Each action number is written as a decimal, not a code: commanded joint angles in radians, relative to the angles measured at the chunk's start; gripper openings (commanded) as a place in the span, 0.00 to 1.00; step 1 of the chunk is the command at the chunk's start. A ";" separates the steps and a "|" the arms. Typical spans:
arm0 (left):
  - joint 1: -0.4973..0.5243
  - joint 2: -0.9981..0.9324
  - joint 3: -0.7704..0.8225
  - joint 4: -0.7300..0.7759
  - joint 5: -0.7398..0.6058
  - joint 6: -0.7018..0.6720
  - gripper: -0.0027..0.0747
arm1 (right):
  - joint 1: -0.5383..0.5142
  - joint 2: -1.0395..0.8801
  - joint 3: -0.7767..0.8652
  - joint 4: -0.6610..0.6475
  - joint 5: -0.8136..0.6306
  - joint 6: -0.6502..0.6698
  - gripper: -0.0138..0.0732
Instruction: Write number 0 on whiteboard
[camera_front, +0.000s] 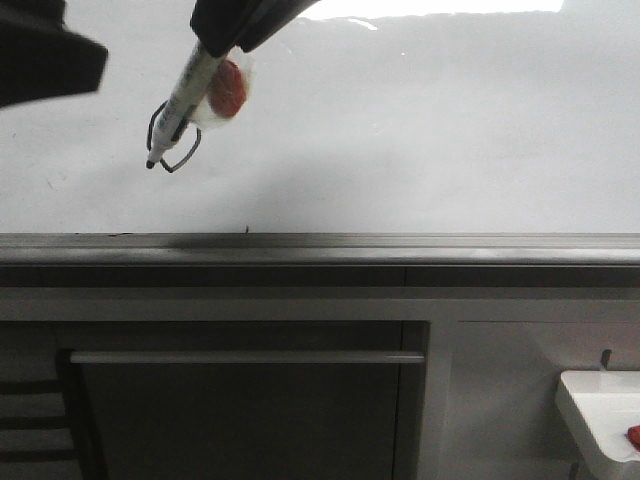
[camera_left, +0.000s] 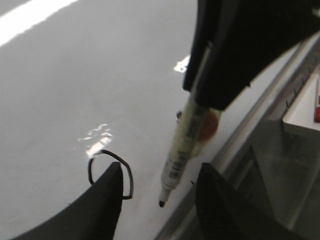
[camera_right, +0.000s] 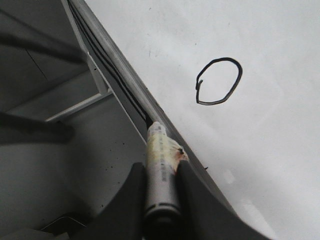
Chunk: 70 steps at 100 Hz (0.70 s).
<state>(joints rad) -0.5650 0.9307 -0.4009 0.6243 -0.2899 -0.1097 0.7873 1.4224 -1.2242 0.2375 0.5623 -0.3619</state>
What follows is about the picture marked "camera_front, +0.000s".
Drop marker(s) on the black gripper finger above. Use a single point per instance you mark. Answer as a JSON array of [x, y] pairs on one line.
[[41, 58], [221, 25]]

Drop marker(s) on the white black whiteboard marker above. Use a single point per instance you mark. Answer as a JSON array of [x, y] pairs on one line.
[[171, 119]]

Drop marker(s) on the red round magnet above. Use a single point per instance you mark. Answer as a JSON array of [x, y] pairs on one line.
[[227, 92]]

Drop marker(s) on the large white whiteboard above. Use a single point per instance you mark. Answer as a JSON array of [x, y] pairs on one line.
[[363, 116]]

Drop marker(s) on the grey metal whiteboard tray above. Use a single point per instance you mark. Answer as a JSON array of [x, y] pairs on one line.
[[319, 260]]

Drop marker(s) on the dark slatted panel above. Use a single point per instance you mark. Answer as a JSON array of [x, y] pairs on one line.
[[36, 441]]

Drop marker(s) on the white plastic bin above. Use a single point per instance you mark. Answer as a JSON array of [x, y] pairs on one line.
[[599, 407]]

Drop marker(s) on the small red object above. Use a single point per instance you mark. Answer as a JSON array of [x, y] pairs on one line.
[[633, 436]]

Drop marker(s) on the dark grey cabinet with handle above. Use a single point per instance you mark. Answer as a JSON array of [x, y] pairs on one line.
[[265, 400]]

